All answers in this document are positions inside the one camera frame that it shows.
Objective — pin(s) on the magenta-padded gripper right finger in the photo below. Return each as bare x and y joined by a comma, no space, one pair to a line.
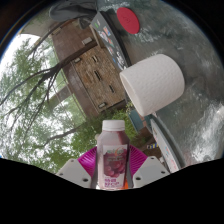
150,170

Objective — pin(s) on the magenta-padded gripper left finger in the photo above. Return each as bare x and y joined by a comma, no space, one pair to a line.
73,171

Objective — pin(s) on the purple juice bottle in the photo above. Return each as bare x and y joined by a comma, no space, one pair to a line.
112,160

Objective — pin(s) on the blue yellow striped cone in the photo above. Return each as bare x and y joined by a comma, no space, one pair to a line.
151,146

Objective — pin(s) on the white ribbed cup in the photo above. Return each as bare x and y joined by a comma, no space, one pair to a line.
153,83

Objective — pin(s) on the dark-trunk leafy tree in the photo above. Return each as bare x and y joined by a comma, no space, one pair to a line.
66,63

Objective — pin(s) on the flat round red coaster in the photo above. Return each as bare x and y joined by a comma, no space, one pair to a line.
128,20

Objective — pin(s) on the black wall lantern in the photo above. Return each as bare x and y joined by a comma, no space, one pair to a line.
77,60
102,105

